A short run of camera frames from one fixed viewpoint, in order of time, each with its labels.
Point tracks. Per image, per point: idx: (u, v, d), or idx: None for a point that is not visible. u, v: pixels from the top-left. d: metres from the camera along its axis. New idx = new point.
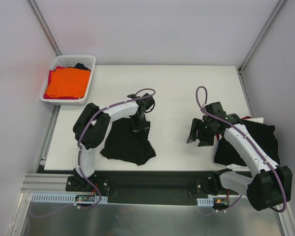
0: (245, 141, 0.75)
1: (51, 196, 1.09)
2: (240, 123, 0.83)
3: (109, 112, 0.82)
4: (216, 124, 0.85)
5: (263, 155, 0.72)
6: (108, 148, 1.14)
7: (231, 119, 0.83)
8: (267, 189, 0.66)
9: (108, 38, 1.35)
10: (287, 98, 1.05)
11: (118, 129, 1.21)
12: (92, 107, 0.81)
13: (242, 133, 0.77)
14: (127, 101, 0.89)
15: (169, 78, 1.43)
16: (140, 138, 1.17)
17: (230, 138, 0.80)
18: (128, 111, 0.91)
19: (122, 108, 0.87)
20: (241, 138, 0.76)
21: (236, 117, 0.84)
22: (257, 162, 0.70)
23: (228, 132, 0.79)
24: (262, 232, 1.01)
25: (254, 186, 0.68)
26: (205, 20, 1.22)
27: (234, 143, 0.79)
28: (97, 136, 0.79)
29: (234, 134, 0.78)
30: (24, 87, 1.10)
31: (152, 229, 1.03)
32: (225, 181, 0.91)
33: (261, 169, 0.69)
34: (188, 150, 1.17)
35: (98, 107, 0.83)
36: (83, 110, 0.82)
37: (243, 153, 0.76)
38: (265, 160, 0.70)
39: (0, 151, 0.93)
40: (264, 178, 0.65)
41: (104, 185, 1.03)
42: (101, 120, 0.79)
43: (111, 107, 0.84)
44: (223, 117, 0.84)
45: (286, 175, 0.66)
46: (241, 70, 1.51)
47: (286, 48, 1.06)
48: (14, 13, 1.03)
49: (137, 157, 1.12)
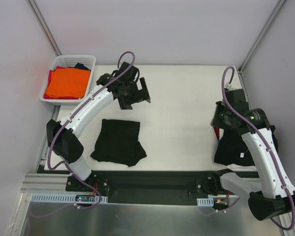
0: (266, 155, 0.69)
1: (51, 196, 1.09)
2: (265, 127, 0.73)
3: (73, 124, 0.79)
4: (237, 121, 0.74)
5: (282, 178, 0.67)
6: (100, 150, 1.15)
7: (256, 119, 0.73)
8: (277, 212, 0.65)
9: (108, 39, 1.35)
10: (287, 98, 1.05)
11: (107, 130, 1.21)
12: (54, 125, 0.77)
13: (267, 145, 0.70)
14: (93, 96, 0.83)
15: (169, 79, 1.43)
16: (130, 139, 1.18)
17: (249, 144, 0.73)
18: (99, 106, 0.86)
19: (87, 111, 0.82)
20: (263, 150, 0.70)
21: (262, 115, 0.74)
22: (275, 186, 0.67)
23: (250, 137, 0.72)
24: (263, 233, 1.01)
25: (262, 204, 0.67)
26: (205, 20, 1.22)
27: (252, 151, 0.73)
28: (69, 153, 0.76)
29: (257, 143, 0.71)
30: (24, 87, 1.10)
31: (153, 229, 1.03)
32: (226, 182, 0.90)
33: (277, 194, 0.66)
34: (188, 150, 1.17)
35: (59, 122, 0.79)
36: (46, 130, 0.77)
37: (260, 167, 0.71)
38: (284, 185, 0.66)
39: None
40: (278, 205, 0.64)
41: (104, 185, 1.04)
42: (67, 137, 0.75)
43: (73, 117, 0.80)
44: (248, 116, 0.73)
45: None
46: (241, 70, 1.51)
47: (287, 47, 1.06)
48: (14, 12, 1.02)
49: (128, 159, 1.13)
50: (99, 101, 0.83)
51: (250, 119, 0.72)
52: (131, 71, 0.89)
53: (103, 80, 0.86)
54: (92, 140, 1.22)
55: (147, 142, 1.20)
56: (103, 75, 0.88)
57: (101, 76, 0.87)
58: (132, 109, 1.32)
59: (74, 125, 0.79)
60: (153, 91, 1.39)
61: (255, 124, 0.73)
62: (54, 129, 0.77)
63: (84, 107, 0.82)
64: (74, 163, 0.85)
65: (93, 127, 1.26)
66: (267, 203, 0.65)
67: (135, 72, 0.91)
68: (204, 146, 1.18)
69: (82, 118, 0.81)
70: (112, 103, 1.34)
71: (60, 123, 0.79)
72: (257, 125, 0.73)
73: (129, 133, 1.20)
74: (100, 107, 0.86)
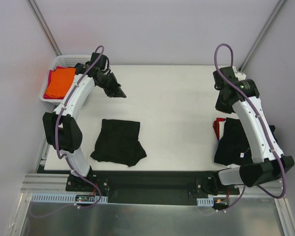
0: (255, 122, 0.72)
1: (51, 196, 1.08)
2: (254, 95, 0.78)
3: (68, 111, 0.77)
4: (227, 91, 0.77)
5: (271, 141, 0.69)
6: (99, 150, 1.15)
7: (246, 88, 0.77)
8: (265, 175, 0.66)
9: (108, 39, 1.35)
10: (287, 97, 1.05)
11: (107, 130, 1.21)
12: (50, 115, 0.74)
13: (255, 112, 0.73)
14: (77, 82, 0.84)
15: (169, 79, 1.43)
16: (130, 139, 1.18)
17: (240, 112, 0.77)
18: (85, 92, 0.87)
19: (76, 97, 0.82)
20: (252, 117, 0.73)
21: (251, 85, 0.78)
22: (263, 149, 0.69)
23: (241, 105, 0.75)
24: (263, 232, 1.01)
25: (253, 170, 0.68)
26: (205, 20, 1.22)
27: (244, 119, 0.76)
28: (72, 139, 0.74)
29: (247, 110, 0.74)
30: (24, 87, 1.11)
31: (152, 229, 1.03)
32: (223, 175, 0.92)
33: (265, 157, 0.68)
34: (188, 150, 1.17)
35: (55, 112, 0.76)
36: (44, 125, 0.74)
37: (250, 134, 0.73)
38: (272, 148, 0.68)
39: None
40: (265, 166, 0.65)
41: (104, 185, 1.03)
42: (66, 123, 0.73)
43: (67, 104, 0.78)
44: (238, 85, 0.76)
45: (289, 165, 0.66)
46: (241, 70, 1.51)
47: (287, 47, 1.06)
48: (14, 12, 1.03)
49: (128, 158, 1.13)
50: (84, 86, 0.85)
51: (240, 88, 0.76)
52: (103, 59, 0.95)
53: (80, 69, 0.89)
54: (92, 139, 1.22)
55: (147, 142, 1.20)
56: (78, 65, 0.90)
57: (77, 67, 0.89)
58: (132, 109, 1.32)
59: (71, 111, 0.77)
60: (153, 91, 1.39)
61: (246, 92, 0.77)
62: (52, 119, 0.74)
63: (73, 95, 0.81)
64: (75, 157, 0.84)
65: (93, 127, 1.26)
66: (256, 168, 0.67)
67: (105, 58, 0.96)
68: (204, 146, 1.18)
69: (75, 103, 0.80)
70: (112, 103, 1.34)
71: (56, 113, 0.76)
72: (248, 94, 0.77)
73: (129, 133, 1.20)
74: (85, 93, 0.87)
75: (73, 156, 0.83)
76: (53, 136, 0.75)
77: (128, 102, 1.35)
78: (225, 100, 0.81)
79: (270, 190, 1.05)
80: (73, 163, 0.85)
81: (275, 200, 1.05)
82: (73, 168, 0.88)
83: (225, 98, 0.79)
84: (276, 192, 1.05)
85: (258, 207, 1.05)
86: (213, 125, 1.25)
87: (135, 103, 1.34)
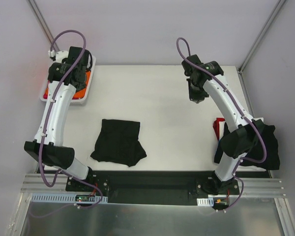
0: (224, 95, 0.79)
1: (51, 196, 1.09)
2: (220, 73, 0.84)
3: (50, 136, 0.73)
4: (196, 74, 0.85)
5: (241, 110, 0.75)
6: (99, 150, 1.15)
7: (211, 68, 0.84)
8: (242, 141, 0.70)
9: (108, 39, 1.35)
10: (288, 97, 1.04)
11: (107, 131, 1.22)
12: (33, 144, 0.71)
13: (223, 87, 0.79)
14: (53, 98, 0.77)
15: (169, 79, 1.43)
16: (130, 139, 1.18)
17: (211, 90, 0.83)
18: (65, 106, 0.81)
19: (56, 117, 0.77)
20: (221, 92, 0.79)
21: (216, 66, 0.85)
22: (236, 117, 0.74)
23: (209, 84, 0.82)
24: (263, 233, 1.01)
25: (230, 139, 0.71)
26: (205, 20, 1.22)
27: (214, 96, 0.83)
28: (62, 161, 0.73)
29: (215, 87, 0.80)
30: (24, 87, 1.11)
31: (152, 229, 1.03)
32: (219, 172, 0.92)
33: (238, 124, 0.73)
34: (188, 150, 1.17)
35: (36, 140, 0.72)
36: (30, 154, 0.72)
37: (222, 107, 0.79)
38: (243, 114, 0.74)
39: None
40: (241, 131, 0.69)
41: (104, 185, 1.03)
42: (51, 150, 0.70)
43: (46, 128, 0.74)
44: (204, 67, 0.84)
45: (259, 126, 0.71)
46: (241, 70, 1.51)
47: (287, 47, 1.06)
48: (14, 12, 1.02)
49: (128, 158, 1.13)
50: (62, 100, 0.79)
51: (205, 69, 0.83)
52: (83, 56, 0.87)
53: (54, 74, 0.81)
54: (92, 139, 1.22)
55: (147, 142, 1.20)
56: (51, 68, 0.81)
57: (50, 71, 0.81)
58: (132, 108, 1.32)
59: (52, 137, 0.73)
60: (153, 91, 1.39)
61: (211, 73, 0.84)
62: (35, 147, 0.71)
63: (51, 116, 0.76)
64: (71, 167, 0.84)
65: (93, 127, 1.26)
66: (232, 135, 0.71)
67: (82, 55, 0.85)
68: (204, 146, 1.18)
69: (55, 126, 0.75)
70: (112, 103, 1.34)
71: (38, 141, 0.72)
72: (213, 73, 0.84)
73: (129, 133, 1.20)
74: (66, 105, 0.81)
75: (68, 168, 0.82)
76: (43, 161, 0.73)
77: (128, 102, 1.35)
78: (197, 84, 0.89)
79: (270, 190, 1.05)
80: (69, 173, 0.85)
81: (275, 200, 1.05)
82: (71, 176, 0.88)
83: (196, 81, 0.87)
84: (276, 192, 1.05)
85: (257, 207, 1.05)
86: (213, 125, 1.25)
87: (135, 103, 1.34)
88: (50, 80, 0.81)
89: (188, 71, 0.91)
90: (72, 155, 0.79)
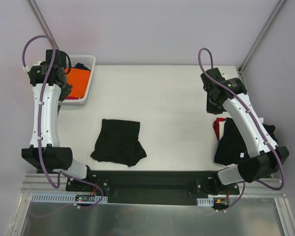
0: (246, 116, 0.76)
1: (51, 196, 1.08)
2: (243, 92, 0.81)
3: (46, 139, 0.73)
4: (217, 91, 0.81)
5: (264, 134, 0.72)
6: (99, 151, 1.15)
7: (234, 86, 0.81)
8: (263, 168, 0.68)
9: (108, 39, 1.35)
10: (288, 98, 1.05)
11: (108, 131, 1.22)
12: (31, 150, 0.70)
13: (246, 108, 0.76)
14: (41, 100, 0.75)
15: (169, 79, 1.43)
16: (130, 139, 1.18)
17: (232, 110, 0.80)
18: (54, 106, 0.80)
19: (48, 118, 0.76)
20: (243, 112, 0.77)
21: (239, 83, 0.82)
22: (258, 142, 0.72)
23: (230, 103, 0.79)
24: (263, 232, 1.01)
25: (250, 164, 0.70)
26: (205, 20, 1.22)
27: (235, 116, 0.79)
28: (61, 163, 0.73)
29: (237, 107, 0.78)
30: (24, 87, 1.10)
31: (153, 229, 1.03)
32: (223, 176, 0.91)
33: (260, 150, 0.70)
34: (188, 150, 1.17)
35: (33, 145, 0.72)
36: (28, 161, 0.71)
37: (243, 129, 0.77)
38: (266, 140, 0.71)
39: None
40: (262, 159, 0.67)
41: (103, 185, 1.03)
42: (52, 153, 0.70)
43: (41, 132, 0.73)
44: (226, 84, 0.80)
45: (282, 155, 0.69)
46: (241, 70, 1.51)
47: (287, 47, 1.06)
48: (14, 12, 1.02)
49: (128, 158, 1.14)
50: (49, 100, 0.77)
51: (227, 86, 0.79)
52: (60, 54, 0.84)
53: (36, 77, 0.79)
54: (92, 139, 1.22)
55: (147, 142, 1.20)
56: (32, 71, 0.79)
57: (31, 75, 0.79)
58: (132, 109, 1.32)
59: (49, 139, 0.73)
60: (153, 91, 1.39)
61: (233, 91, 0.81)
62: (33, 152, 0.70)
63: (44, 118, 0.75)
64: (71, 168, 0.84)
65: (93, 127, 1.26)
66: (253, 161, 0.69)
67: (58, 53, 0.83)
68: (204, 146, 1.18)
69: (50, 128, 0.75)
70: (112, 103, 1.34)
71: (35, 146, 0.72)
72: (236, 92, 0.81)
73: (129, 133, 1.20)
74: (55, 105, 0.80)
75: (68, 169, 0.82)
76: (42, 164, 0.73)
77: (128, 102, 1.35)
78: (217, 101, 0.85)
79: (270, 190, 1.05)
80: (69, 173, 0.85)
81: (275, 200, 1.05)
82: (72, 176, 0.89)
83: (215, 98, 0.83)
84: (276, 192, 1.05)
85: (257, 207, 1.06)
86: (213, 125, 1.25)
87: (135, 103, 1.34)
88: (34, 84, 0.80)
89: (207, 86, 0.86)
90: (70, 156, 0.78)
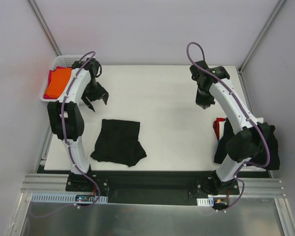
0: (229, 98, 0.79)
1: (51, 196, 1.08)
2: (226, 77, 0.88)
3: (71, 99, 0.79)
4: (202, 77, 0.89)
5: (246, 113, 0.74)
6: (99, 151, 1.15)
7: (218, 72, 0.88)
8: (247, 143, 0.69)
9: (108, 39, 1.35)
10: (288, 98, 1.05)
11: (108, 131, 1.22)
12: (55, 103, 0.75)
13: (228, 90, 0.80)
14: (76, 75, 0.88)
15: (169, 79, 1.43)
16: (130, 139, 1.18)
17: (217, 93, 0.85)
18: (82, 85, 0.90)
19: (77, 86, 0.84)
20: (226, 95, 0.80)
21: (223, 70, 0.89)
22: (240, 119, 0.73)
23: (215, 87, 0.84)
24: (263, 232, 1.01)
25: (236, 141, 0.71)
26: (205, 20, 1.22)
27: (220, 99, 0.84)
28: (77, 126, 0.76)
29: (221, 90, 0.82)
30: (24, 87, 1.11)
31: (153, 229, 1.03)
32: (221, 172, 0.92)
33: (243, 126, 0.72)
34: (188, 150, 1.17)
35: (58, 101, 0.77)
36: (48, 114, 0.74)
37: (227, 110, 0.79)
38: (248, 117, 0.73)
39: None
40: (245, 134, 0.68)
41: (104, 185, 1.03)
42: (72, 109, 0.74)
43: (69, 93, 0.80)
44: (210, 71, 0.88)
45: (265, 130, 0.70)
46: (241, 70, 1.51)
47: (287, 47, 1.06)
48: (14, 12, 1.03)
49: (127, 158, 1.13)
50: (82, 77, 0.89)
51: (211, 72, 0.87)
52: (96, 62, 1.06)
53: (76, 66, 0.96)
54: (92, 139, 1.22)
55: (147, 142, 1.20)
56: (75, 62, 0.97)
57: (74, 64, 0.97)
58: (132, 109, 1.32)
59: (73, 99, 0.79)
60: (153, 91, 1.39)
61: (218, 76, 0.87)
62: (56, 106, 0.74)
63: (73, 84, 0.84)
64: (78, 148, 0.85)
65: (93, 127, 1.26)
66: (237, 136, 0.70)
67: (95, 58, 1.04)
68: (204, 146, 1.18)
69: (76, 92, 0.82)
70: (112, 103, 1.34)
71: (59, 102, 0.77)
72: (220, 77, 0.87)
73: (129, 133, 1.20)
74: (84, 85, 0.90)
75: (76, 147, 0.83)
76: (58, 125, 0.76)
77: (128, 102, 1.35)
78: (204, 87, 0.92)
79: (270, 190, 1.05)
80: (73, 153, 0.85)
81: (275, 200, 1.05)
82: (74, 163, 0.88)
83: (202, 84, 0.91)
84: (276, 192, 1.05)
85: (257, 207, 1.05)
86: (213, 125, 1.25)
87: (135, 103, 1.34)
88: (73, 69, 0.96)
89: (196, 76, 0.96)
90: (83, 127, 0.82)
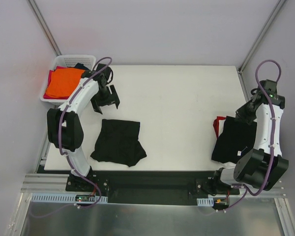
0: (268, 122, 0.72)
1: (51, 196, 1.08)
2: (280, 107, 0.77)
3: (73, 108, 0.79)
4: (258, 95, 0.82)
5: (274, 139, 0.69)
6: (99, 151, 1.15)
7: (275, 99, 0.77)
8: (253, 163, 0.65)
9: (108, 39, 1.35)
10: (287, 97, 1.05)
11: (108, 131, 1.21)
12: (55, 111, 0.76)
13: (272, 114, 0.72)
14: (83, 85, 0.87)
15: (169, 78, 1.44)
16: (130, 139, 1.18)
17: (259, 114, 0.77)
18: (89, 95, 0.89)
19: (82, 96, 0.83)
20: (267, 118, 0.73)
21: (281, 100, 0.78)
22: (262, 142, 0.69)
23: (261, 107, 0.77)
24: (262, 232, 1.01)
25: (245, 157, 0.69)
26: (205, 20, 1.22)
27: (259, 120, 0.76)
28: (74, 136, 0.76)
29: (264, 111, 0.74)
30: (24, 87, 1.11)
31: (153, 229, 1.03)
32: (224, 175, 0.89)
33: (261, 147, 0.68)
34: (188, 149, 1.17)
35: (59, 109, 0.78)
36: (47, 120, 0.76)
37: (258, 129, 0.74)
38: (272, 144, 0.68)
39: None
40: (256, 155, 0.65)
41: (104, 185, 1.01)
42: (71, 118, 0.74)
43: (71, 102, 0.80)
44: (268, 93, 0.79)
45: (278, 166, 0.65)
46: (240, 70, 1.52)
47: (287, 48, 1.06)
48: (14, 12, 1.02)
49: (127, 158, 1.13)
50: (89, 88, 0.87)
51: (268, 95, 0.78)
52: (106, 69, 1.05)
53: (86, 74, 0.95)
54: (92, 139, 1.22)
55: (147, 142, 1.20)
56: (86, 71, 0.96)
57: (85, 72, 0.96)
58: (132, 109, 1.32)
59: (75, 108, 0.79)
60: (153, 90, 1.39)
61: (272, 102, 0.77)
62: (56, 114, 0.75)
63: (78, 94, 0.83)
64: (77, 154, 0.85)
65: (93, 127, 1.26)
66: (248, 153, 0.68)
67: (108, 70, 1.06)
68: (205, 145, 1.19)
69: (79, 102, 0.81)
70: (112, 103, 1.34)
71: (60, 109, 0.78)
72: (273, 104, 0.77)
73: (129, 133, 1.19)
74: (89, 95, 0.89)
75: (73, 154, 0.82)
76: (55, 133, 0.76)
77: (128, 102, 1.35)
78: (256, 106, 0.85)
79: (270, 190, 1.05)
80: (73, 162, 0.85)
81: (275, 200, 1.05)
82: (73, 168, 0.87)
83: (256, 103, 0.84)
84: (276, 192, 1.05)
85: (257, 207, 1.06)
86: (213, 123, 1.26)
87: (135, 103, 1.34)
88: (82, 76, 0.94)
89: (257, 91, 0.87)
90: (81, 139, 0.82)
